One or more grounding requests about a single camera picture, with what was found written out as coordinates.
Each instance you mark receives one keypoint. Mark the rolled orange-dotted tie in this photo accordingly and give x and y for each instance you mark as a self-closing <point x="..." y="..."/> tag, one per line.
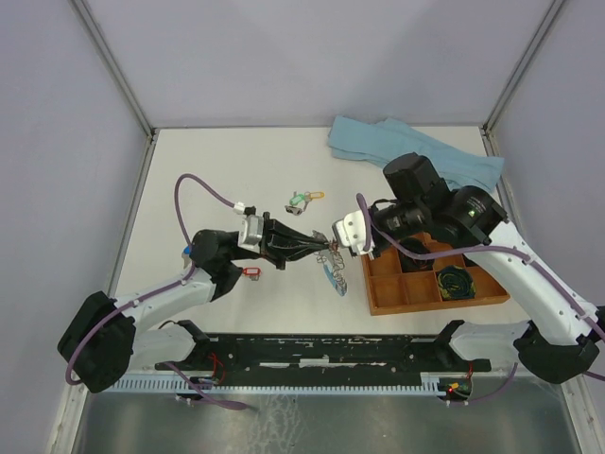
<point x="414" y="246"/>

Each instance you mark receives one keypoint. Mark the coloured tag key bunch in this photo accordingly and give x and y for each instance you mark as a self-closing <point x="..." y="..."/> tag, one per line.
<point x="185" y="255"/>

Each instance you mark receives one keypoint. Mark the wooden compartment tray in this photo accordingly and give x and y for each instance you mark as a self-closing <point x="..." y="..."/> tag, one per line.
<point x="403" y="286"/>

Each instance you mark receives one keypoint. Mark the grey cable duct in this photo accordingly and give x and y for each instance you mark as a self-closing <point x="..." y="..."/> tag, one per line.
<point x="173" y="383"/>

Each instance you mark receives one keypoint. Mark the rolled blue-yellow tie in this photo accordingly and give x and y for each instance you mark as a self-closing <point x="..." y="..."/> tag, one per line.
<point x="455" y="283"/>

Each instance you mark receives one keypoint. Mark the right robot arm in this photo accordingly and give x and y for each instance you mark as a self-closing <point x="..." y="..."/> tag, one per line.
<point x="561" y="336"/>

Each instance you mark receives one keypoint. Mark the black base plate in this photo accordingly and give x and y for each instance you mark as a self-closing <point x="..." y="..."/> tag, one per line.
<point x="386" y="355"/>

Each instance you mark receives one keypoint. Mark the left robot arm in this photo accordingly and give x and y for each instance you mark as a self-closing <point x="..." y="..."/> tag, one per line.
<point x="108" y="336"/>

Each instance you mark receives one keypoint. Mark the large keyring holder blue handle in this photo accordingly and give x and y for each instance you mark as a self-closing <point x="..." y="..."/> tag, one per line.
<point x="332" y="263"/>

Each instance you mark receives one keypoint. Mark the light blue cloth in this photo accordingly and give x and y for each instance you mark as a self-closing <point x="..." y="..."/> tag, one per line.
<point x="382" y="142"/>

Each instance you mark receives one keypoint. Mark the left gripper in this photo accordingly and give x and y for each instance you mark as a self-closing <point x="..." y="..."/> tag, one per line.
<point x="281" y="242"/>

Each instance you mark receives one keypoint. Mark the green yellow tag key bunch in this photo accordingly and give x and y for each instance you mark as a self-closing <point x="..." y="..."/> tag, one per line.
<point x="299" y="202"/>

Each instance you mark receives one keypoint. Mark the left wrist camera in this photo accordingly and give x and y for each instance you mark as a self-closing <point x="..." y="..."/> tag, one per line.
<point x="252" y="228"/>

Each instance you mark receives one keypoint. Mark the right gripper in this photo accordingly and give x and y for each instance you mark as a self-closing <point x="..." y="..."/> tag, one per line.
<point x="371" y="250"/>

